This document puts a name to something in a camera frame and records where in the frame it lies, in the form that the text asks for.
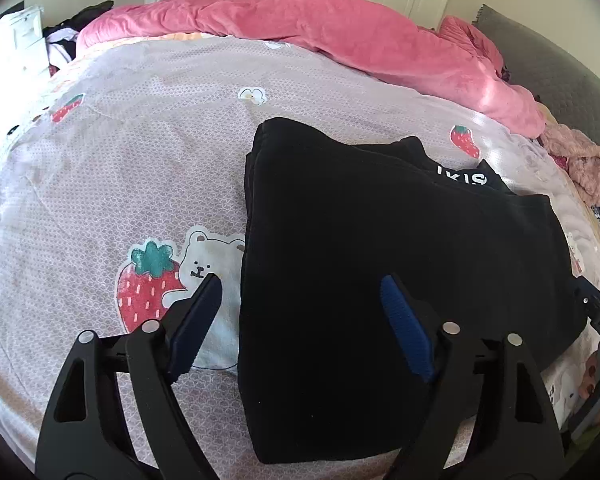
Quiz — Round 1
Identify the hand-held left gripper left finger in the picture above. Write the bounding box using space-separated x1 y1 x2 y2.
35 271 224 480

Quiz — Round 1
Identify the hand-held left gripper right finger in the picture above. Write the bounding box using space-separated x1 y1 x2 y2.
379 273 567 480

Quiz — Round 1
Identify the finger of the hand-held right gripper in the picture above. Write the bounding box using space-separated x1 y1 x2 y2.
574 277 600 322

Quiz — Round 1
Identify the black sweater with orange patches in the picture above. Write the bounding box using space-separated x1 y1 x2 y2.
237 117 589 466

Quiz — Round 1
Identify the dark clothes pile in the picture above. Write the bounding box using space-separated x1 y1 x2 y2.
42 1 116 67

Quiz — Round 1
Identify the pink fluffy garment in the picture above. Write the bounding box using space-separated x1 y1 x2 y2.
539 122 600 207

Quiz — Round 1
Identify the lilac strawberry print bedsheet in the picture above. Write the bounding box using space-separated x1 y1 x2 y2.
0 35 600 473

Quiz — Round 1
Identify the grey quilted headboard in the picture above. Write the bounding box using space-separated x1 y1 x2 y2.
472 4 600 137

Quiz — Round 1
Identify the pink duvet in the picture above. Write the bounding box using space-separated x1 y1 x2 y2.
75 0 547 139

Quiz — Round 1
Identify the white drawer cabinet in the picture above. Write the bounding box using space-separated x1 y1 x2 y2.
0 6 50 137

